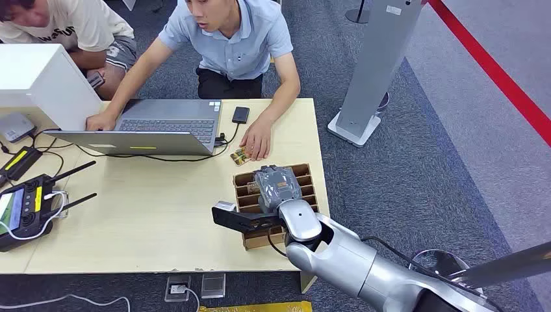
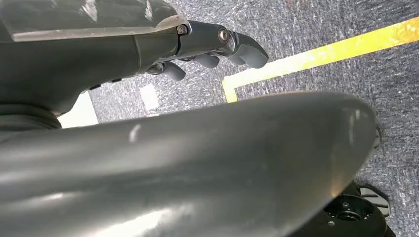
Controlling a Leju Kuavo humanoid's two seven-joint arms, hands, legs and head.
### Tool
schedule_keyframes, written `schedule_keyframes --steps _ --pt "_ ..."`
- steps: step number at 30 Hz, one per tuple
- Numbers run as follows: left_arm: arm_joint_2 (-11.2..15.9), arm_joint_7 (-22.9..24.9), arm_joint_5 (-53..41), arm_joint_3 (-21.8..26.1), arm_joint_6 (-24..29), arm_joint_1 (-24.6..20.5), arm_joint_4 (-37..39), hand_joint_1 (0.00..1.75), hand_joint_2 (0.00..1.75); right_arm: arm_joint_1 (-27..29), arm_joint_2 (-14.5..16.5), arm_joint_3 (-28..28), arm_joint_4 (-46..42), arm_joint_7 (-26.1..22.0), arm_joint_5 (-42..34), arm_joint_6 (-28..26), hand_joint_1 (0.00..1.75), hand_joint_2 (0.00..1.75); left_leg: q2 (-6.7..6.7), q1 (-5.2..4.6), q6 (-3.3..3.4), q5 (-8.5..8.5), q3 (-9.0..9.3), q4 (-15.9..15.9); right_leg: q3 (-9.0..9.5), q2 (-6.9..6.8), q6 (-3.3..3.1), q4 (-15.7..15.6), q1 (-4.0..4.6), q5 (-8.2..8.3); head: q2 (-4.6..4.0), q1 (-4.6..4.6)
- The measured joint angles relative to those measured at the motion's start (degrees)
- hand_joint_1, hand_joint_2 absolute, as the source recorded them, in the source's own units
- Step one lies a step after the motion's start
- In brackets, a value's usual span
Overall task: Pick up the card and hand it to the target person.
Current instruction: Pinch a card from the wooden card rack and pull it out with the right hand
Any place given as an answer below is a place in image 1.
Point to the person's left hand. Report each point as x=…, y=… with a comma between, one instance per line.
x=258, y=140

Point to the person's right hand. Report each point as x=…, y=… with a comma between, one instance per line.
x=89, y=75
x=100, y=122

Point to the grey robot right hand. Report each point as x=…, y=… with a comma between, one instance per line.
x=277, y=185

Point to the dark smartphone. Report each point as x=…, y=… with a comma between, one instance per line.
x=96, y=80

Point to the small printed card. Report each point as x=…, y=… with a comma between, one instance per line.
x=252, y=187

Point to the person's left forearm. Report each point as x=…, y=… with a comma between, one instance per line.
x=280, y=105

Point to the person's right forearm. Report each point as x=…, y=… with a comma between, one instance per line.
x=122, y=94

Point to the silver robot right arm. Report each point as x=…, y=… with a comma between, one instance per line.
x=344, y=262

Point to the wooden slotted card organizer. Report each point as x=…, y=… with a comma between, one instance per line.
x=307, y=181

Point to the person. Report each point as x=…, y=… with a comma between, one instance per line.
x=86, y=21
x=241, y=43

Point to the black portable drive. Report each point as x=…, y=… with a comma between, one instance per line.
x=240, y=115

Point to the white box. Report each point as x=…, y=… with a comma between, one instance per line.
x=43, y=77

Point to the grey laptop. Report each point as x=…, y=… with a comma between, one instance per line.
x=172, y=112

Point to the grey mini computer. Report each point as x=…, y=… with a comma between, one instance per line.
x=15, y=127

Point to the black adapter yellow label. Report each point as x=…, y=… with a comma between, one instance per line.
x=21, y=166

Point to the wooden table leg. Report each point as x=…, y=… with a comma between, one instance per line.
x=306, y=282

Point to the black remote controller with antennas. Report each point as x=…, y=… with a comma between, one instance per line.
x=26, y=206

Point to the grey floor cover plate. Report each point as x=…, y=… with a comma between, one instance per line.
x=213, y=285

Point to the yellow mat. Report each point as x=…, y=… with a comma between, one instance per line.
x=258, y=307

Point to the black round base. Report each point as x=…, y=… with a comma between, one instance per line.
x=384, y=102

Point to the grey kiosk pillar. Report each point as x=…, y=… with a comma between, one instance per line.
x=379, y=64

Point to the floor power socket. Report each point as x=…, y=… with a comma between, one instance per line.
x=177, y=287

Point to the dark stanchion base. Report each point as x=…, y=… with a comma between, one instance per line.
x=357, y=16

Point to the chrome stanchion post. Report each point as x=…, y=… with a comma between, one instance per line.
x=516, y=265

